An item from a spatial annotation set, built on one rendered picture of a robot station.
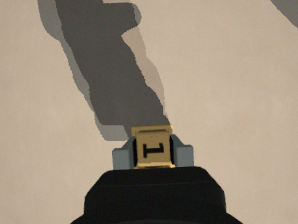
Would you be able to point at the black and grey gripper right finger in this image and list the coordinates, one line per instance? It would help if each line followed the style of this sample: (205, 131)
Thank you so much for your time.
(180, 155)

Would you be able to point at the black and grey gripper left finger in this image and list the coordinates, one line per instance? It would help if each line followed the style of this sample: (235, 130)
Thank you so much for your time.
(126, 156)

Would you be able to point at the orange open tray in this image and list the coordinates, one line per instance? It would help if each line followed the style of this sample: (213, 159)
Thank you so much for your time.
(135, 129)

